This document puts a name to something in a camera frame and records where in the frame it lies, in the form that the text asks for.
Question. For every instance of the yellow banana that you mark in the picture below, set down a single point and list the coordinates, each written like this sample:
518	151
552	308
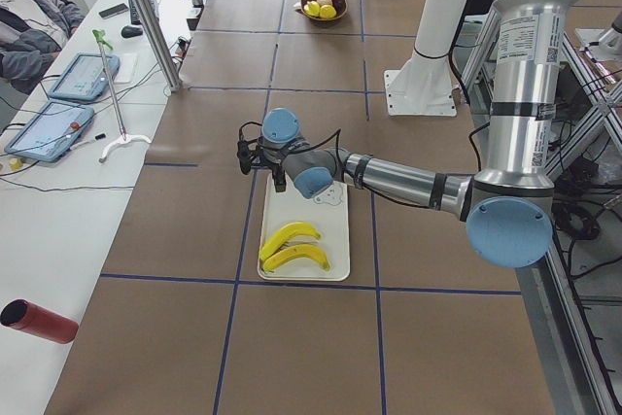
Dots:
300	251
284	234

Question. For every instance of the white bear tray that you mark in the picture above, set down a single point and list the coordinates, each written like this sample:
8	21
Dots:
304	239

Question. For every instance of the aluminium frame post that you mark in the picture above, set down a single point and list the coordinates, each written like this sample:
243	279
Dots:
159	47

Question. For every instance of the black computer mouse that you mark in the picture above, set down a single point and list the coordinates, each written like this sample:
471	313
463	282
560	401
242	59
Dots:
131	31

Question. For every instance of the black smartphone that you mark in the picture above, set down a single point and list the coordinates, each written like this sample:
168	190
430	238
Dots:
113	11

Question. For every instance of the yellow mango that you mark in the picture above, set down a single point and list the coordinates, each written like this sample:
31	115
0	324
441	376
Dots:
327	12

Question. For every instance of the red cylinder bottle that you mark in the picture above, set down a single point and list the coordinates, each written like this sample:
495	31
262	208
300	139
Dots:
33	319

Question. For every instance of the seated person grey jacket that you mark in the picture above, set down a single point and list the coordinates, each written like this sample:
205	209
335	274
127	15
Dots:
33	33

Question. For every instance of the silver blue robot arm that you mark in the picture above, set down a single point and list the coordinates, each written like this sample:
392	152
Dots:
506	204

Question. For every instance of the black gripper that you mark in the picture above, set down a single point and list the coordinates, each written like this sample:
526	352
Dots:
278	173

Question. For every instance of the blue teach pendant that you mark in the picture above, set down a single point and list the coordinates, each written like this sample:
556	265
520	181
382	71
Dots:
51	133
82	81

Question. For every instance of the yellow star fruit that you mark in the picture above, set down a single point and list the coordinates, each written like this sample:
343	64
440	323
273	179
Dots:
312	9

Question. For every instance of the upper blue teach pendant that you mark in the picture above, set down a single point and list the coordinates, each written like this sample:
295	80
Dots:
82	81

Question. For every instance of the reacher grabber stick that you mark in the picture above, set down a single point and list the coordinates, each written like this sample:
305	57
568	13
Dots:
124	138

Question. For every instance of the lower blue teach pendant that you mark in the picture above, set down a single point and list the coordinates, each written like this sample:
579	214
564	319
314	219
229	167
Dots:
51	133

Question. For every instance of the brown wicker basket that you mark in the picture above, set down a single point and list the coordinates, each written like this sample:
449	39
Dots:
340	6

